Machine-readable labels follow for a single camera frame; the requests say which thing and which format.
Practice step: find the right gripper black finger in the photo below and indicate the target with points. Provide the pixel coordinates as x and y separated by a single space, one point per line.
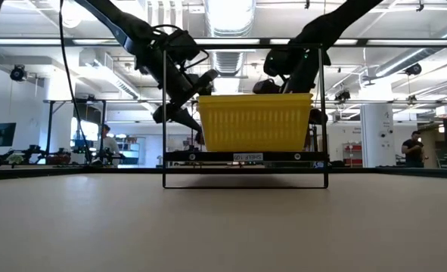
317 116

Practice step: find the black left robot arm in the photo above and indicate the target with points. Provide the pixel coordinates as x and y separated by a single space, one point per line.
132 26

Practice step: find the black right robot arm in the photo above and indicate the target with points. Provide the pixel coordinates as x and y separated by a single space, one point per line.
321 30

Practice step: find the white shelf label sticker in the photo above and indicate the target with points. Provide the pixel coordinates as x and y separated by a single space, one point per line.
247 156

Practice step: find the red storage shelving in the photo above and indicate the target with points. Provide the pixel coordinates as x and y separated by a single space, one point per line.
353 149

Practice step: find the white building column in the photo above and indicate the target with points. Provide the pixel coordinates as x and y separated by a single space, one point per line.
374 136

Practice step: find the person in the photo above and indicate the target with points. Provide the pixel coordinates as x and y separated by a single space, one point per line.
111 145
412 151

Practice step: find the ceiling sprinkler head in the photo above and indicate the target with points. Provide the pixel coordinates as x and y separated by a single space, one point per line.
306 4

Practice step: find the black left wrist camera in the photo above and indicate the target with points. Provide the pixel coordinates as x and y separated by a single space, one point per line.
206 79

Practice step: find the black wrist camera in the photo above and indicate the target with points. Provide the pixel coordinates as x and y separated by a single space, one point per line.
206 79
264 87

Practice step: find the black ceiling camera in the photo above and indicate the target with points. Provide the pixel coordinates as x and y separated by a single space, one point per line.
413 69
343 95
17 73

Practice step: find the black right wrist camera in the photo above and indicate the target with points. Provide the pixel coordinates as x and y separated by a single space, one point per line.
264 87

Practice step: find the silver ceiling air duct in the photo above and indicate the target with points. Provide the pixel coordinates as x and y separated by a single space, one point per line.
228 22

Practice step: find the black background frame stand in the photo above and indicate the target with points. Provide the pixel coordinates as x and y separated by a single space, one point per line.
87 113

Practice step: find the black overhead frame bar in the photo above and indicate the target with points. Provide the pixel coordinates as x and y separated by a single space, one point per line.
56 41

